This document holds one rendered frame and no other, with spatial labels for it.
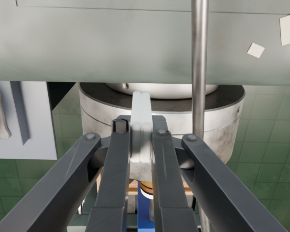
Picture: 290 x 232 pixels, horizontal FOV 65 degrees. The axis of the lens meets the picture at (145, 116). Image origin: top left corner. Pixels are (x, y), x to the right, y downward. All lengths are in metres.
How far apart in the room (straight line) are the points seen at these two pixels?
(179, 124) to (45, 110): 0.66
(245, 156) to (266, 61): 1.77
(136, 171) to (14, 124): 0.62
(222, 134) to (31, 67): 0.29
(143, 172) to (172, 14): 0.23
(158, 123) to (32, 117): 0.79
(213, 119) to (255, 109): 1.53
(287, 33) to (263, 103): 1.58
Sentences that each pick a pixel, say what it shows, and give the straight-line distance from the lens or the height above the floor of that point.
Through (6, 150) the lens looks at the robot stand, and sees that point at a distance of 1.06.
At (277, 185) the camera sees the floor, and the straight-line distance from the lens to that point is 2.39.
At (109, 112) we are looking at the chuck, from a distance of 0.34.
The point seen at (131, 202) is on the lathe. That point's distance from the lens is 0.94.
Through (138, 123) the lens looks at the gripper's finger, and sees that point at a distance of 0.15.
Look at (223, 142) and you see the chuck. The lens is 0.39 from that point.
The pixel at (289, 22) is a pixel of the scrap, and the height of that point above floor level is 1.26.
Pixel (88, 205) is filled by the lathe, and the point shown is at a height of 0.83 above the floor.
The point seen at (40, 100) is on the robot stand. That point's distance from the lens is 0.89.
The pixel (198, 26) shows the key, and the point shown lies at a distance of 0.17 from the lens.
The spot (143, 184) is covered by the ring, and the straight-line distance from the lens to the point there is 0.55.
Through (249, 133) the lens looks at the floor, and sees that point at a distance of 1.95.
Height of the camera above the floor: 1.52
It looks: 65 degrees down
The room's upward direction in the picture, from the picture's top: 176 degrees clockwise
